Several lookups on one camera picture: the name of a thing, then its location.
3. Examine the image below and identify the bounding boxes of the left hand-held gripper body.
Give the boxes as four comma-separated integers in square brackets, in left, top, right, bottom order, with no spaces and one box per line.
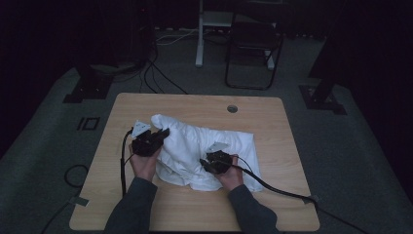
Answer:
[130,119,163,158]

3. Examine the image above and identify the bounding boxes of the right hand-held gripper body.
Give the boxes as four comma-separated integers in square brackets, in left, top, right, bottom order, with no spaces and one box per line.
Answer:
[206,141,235,176]

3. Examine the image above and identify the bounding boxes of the white tiered skirt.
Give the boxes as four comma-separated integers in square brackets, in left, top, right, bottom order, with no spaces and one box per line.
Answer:
[150,113,265,193]

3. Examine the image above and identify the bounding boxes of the person's right hand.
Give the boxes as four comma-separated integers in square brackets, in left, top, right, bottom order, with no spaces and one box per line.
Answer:
[213,155,245,193]

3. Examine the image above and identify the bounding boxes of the person's left hand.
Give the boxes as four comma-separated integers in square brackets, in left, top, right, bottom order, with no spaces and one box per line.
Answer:
[128,143,163,183]

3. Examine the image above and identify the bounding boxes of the black stand with base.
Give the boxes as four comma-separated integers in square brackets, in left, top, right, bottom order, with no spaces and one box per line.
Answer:
[298,32,349,116]
[62,62,115,104]

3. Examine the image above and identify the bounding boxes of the grey tape strip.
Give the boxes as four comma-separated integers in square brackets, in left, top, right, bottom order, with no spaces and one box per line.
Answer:
[301,194,321,206]
[68,195,90,208]

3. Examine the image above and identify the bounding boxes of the dark equipment tower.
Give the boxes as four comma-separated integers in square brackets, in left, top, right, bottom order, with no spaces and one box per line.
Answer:
[125,0,158,67]

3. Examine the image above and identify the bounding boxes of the black folding chair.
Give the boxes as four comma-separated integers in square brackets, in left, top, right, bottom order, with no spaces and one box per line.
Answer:
[224,14,285,92]

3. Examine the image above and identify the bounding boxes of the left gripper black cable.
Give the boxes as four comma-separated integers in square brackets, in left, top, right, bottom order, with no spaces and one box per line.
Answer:
[119,127,135,198]

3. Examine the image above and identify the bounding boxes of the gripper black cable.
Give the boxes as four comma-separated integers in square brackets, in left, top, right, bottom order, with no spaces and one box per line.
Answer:
[231,155,372,234]
[119,127,135,198]

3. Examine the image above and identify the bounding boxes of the black floor cables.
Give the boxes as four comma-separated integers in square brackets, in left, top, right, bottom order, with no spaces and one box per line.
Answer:
[138,48,189,96]

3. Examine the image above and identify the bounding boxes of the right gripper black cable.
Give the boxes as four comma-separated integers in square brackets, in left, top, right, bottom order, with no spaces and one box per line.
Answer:
[231,155,372,234]

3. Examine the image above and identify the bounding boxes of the black looped floor cable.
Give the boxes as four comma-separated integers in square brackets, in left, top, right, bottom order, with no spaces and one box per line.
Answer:
[39,164,90,234]

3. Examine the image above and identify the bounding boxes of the white floor cable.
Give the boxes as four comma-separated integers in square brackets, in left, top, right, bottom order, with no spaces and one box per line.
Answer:
[155,28,200,47]

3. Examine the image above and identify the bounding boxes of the white desk frame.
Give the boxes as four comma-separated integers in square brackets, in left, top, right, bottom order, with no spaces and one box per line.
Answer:
[194,0,277,71]

